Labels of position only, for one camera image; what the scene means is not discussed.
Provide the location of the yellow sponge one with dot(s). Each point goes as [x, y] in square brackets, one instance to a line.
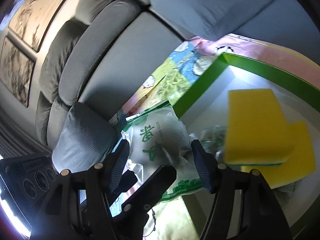
[257, 131]

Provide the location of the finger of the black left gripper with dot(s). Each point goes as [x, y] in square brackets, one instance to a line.
[134, 214]
[128, 180]

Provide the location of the green cardboard box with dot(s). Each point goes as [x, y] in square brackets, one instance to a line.
[303, 208]

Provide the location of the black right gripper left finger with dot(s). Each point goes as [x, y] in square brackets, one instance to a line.
[77, 205]

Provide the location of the yellow sponge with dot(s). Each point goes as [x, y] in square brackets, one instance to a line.
[300, 164]

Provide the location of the grey pillow left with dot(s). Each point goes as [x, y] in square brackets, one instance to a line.
[86, 139]

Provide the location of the small clear tea bag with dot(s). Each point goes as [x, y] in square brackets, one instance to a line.
[157, 137]

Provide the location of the grey pillow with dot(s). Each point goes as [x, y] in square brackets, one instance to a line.
[210, 19]
[86, 139]

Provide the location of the cartoon print bed sheet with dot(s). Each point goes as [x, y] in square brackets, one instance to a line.
[192, 68]

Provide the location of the large clear tea bag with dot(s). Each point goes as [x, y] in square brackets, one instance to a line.
[212, 140]

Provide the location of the grey sofa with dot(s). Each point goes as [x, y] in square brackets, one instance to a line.
[102, 55]

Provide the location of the framed landscape painting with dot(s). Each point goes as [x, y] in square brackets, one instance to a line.
[31, 20]

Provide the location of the grey pillow right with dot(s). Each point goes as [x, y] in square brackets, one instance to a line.
[210, 19]

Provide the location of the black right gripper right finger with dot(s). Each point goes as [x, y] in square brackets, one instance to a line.
[261, 216]

